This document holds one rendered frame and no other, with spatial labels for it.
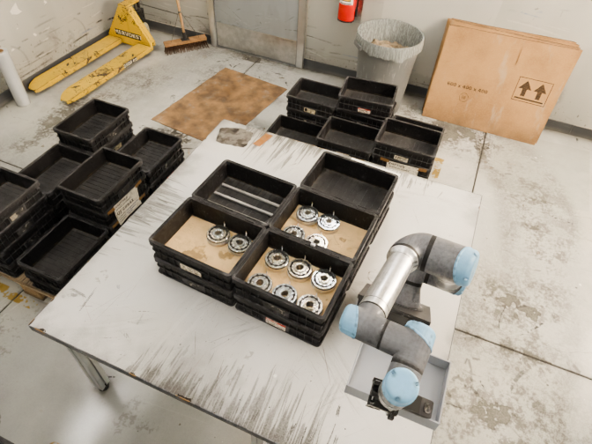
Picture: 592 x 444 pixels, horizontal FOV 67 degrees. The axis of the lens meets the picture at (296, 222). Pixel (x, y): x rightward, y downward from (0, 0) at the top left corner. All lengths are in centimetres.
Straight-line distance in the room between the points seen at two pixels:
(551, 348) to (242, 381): 193
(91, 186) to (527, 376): 272
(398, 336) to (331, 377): 77
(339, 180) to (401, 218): 37
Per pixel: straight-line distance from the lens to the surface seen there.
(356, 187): 229
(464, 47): 430
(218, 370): 184
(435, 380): 151
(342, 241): 203
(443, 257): 138
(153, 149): 329
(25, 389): 286
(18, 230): 295
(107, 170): 302
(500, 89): 438
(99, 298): 211
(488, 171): 403
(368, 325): 110
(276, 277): 188
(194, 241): 203
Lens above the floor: 236
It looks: 47 degrees down
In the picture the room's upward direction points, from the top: 4 degrees clockwise
